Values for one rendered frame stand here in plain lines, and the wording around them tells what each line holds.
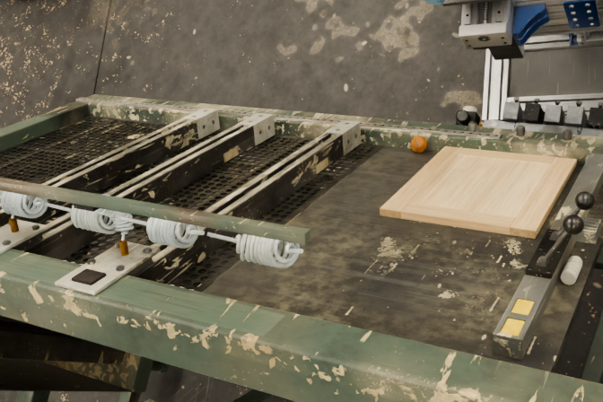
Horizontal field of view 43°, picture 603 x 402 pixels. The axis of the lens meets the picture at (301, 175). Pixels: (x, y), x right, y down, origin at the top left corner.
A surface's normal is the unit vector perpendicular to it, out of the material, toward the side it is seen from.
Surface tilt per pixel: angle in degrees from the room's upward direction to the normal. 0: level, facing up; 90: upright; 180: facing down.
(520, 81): 0
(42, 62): 0
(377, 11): 0
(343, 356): 55
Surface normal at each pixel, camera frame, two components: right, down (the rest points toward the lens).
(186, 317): -0.07, -0.93
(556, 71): -0.43, -0.25
